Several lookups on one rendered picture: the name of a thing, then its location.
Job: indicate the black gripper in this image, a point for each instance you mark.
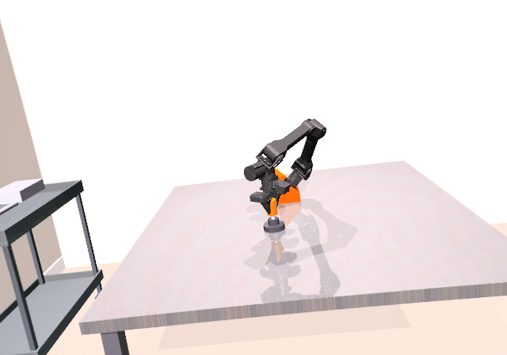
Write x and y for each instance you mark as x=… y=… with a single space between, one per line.
x=265 y=197

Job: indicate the orange knob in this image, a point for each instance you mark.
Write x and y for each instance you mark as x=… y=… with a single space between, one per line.
x=273 y=207

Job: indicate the silver round pedestal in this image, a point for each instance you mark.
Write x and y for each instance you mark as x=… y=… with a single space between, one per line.
x=274 y=225

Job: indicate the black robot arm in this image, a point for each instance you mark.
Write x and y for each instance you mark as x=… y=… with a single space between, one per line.
x=277 y=150

